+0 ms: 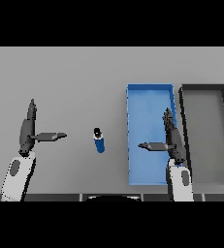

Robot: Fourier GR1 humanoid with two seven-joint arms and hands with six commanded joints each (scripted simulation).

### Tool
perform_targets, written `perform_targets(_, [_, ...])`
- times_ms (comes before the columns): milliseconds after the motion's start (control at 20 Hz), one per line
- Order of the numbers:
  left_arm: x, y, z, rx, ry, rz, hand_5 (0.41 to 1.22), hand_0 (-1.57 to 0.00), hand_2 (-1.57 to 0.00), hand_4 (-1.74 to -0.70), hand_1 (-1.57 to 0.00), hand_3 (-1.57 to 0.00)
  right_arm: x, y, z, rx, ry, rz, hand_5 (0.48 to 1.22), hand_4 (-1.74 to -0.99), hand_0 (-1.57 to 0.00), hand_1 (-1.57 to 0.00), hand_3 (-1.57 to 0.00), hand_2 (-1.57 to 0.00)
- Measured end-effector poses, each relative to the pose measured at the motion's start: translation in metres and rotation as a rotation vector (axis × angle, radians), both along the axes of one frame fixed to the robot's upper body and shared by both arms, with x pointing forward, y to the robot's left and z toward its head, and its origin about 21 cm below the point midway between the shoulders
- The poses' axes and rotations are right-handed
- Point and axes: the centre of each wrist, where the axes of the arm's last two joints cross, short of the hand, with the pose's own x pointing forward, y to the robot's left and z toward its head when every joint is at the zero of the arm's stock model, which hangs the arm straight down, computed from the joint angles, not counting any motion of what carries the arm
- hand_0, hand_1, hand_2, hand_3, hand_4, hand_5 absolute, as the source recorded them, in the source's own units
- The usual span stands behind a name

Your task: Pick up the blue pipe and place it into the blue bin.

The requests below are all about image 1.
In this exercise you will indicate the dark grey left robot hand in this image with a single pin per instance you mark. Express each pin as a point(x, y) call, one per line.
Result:
point(26, 132)

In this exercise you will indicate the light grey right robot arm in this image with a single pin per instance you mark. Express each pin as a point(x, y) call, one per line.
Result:
point(180, 180)

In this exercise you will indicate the dark grey bin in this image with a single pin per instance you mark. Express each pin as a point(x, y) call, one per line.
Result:
point(207, 135)

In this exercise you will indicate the blue pipe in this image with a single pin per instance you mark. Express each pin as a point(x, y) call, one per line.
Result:
point(99, 141)

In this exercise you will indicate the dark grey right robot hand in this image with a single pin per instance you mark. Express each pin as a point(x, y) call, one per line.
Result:
point(175, 142)

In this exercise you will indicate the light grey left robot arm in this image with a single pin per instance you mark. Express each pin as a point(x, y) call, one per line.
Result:
point(17, 178)

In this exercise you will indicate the blue bin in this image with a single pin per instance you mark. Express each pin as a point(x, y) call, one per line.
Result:
point(149, 135)

